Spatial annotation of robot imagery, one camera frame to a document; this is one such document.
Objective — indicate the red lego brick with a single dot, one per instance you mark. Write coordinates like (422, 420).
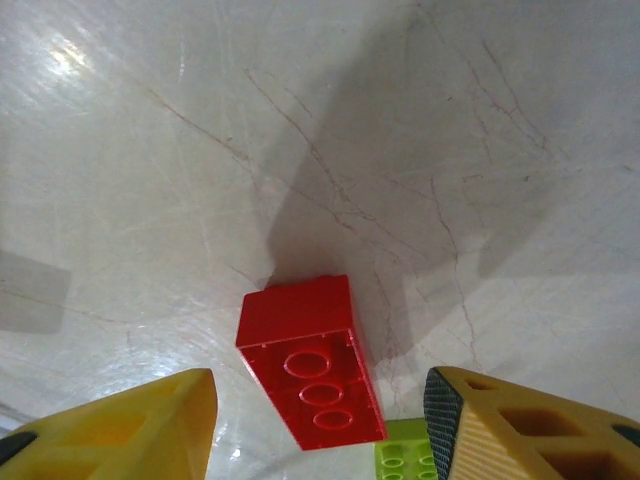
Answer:
(310, 325)

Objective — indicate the green lego brick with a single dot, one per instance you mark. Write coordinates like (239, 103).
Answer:
(400, 450)

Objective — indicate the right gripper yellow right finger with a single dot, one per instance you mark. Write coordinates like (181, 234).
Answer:
(525, 440)

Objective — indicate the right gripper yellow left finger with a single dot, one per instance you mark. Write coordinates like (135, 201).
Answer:
(125, 440)

